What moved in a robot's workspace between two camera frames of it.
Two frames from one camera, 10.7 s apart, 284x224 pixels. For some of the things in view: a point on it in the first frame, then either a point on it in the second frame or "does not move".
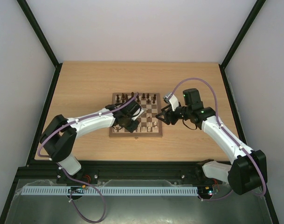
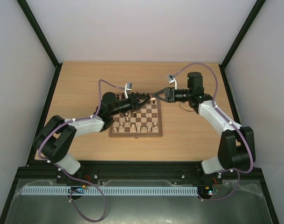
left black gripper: (132, 129) → (135, 104)
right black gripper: (169, 115) → (170, 94)
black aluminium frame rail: (39, 171) does not move
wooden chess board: (149, 125) does not move
